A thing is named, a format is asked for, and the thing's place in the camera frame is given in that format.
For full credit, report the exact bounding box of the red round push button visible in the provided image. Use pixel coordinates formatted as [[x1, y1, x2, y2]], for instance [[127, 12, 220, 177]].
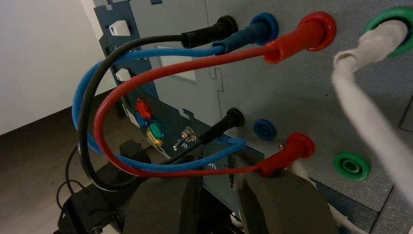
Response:
[[135, 98, 153, 120]]

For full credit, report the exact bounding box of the green round push button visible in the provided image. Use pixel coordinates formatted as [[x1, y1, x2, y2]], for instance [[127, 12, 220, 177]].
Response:
[[149, 120, 165, 140]]

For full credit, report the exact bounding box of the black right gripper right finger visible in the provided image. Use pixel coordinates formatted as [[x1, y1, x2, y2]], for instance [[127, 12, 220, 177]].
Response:
[[237, 171, 339, 234]]

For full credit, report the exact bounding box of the white slider knob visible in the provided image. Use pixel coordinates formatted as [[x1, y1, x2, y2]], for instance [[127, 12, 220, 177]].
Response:
[[115, 68, 132, 82], [109, 20, 131, 37]]

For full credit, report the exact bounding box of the grey and teal control box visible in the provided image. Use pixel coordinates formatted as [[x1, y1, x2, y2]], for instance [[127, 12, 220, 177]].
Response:
[[94, 0, 413, 234]]

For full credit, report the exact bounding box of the white rectangular display window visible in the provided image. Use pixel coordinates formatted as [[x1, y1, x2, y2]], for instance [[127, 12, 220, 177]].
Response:
[[154, 45, 197, 83]]

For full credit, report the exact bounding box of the thin black cable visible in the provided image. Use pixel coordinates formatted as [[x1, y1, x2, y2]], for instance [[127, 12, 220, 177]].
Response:
[[56, 147, 86, 211]]

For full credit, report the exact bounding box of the blue round push button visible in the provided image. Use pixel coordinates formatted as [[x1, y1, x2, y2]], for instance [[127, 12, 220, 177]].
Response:
[[133, 112, 148, 127]]

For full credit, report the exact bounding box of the red banana plug wire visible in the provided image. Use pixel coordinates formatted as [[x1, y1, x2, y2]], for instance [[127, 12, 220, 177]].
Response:
[[94, 19, 320, 179]]

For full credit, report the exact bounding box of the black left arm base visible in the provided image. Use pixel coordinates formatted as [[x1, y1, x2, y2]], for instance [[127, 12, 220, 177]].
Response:
[[54, 161, 152, 234]]

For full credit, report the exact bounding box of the metal toggle switch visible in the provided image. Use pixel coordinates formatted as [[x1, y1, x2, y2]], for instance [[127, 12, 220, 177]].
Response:
[[172, 127, 197, 152]]

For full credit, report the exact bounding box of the blue banana plug wire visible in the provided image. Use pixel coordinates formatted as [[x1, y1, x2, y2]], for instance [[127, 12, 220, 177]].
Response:
[[71, 20, 270, 173]]

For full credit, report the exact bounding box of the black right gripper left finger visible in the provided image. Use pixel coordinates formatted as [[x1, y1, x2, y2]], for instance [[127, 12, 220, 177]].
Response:
[[122, 176, 202, 234]]

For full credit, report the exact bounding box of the white banana plug wire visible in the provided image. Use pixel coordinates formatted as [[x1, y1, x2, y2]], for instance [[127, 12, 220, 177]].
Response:
[[288, 19, 413, 234]]

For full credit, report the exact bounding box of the yellow round push button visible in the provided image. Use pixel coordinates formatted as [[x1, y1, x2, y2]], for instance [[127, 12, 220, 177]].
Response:
[[146, 129, 164, 148]]

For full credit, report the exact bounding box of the black banana plug wire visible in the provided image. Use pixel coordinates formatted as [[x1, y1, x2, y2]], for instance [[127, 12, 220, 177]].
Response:
[[77, 19, 245, 192]]

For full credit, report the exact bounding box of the green banana socket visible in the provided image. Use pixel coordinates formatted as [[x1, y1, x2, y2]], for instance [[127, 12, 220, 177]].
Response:
[[333, 152, 372, 181], [364, 6, 413, 58]]

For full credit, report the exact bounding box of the blue banana socket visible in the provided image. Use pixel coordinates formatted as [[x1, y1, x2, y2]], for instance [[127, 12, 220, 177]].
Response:
[[253, 118, 277, 141]]

